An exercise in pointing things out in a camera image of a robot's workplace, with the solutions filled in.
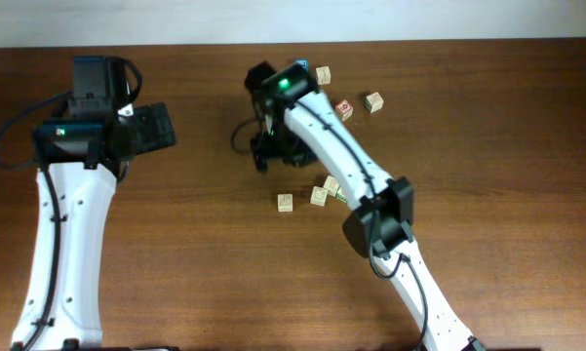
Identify wooden block with apple picture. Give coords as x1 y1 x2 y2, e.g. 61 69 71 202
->
310 186 329 207

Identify green edged picture block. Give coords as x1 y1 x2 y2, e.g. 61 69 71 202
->
336 187 347 203

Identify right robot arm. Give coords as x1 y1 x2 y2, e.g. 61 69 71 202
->
244 61 484 351

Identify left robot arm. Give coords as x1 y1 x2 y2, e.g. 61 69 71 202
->
11 57 176 350

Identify red number nine block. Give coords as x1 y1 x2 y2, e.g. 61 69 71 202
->
334 99 354 121

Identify plain wooden block letter J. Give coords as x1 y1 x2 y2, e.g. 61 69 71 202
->
316 66 332 86

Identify blue top wooden block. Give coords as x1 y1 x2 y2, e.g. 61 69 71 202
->
294 59 309 71

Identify green sided wooden block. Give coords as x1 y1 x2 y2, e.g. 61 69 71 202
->
365 92 384 113

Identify right black cable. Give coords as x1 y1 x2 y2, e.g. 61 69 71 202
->
230 116 262 157

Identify black cable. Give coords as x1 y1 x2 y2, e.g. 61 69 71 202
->
0 90 74 172
230 116 262 157

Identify left black cable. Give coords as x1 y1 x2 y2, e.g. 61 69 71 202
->
0 90 74 172

